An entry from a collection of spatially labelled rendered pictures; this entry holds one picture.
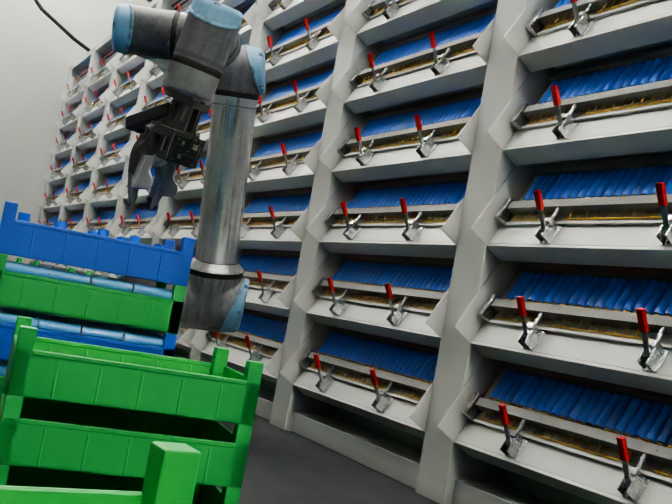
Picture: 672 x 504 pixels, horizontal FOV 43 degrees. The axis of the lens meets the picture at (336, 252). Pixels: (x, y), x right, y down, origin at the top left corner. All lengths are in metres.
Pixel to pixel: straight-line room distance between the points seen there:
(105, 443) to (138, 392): 0.07
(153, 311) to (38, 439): 0.41
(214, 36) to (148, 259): 0.39
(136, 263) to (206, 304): 0.82
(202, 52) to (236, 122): 0.70
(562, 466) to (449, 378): 0.33
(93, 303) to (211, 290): 0.83
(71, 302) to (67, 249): 0.08
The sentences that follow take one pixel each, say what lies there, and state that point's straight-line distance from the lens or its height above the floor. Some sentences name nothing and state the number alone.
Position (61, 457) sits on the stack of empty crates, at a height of 0.10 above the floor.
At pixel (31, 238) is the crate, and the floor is 0.35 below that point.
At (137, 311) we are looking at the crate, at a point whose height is 0.27.
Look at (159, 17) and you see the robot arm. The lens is 1.65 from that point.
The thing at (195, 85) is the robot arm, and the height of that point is 0.66.
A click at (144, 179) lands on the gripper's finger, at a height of 0.49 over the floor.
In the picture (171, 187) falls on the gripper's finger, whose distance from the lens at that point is 1.55.
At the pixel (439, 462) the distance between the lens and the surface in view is 1.72.
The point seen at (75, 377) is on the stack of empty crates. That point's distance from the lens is 1.08.
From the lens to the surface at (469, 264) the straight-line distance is 1.72.
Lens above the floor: 0.32
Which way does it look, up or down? 4 degrees up
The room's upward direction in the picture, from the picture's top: 10 degrees clockwise
